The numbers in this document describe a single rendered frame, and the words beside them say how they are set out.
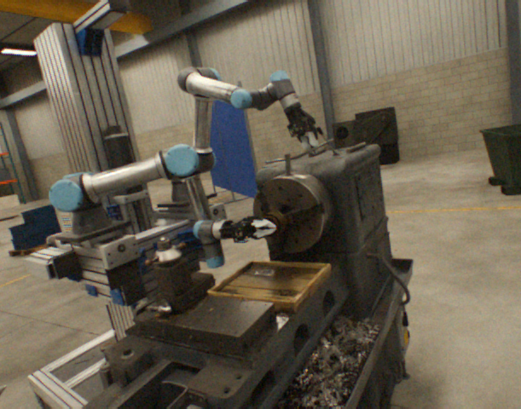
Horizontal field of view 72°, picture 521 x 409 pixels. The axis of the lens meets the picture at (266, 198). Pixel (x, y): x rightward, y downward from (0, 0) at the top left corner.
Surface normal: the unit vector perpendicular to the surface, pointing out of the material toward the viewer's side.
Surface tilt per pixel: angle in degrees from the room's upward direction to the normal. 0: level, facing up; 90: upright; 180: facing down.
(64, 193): 91
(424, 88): 90
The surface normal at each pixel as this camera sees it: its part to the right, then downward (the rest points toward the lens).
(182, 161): 0.31, 0.11
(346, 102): -0.51, 0.25
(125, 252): 0.77, -0.03
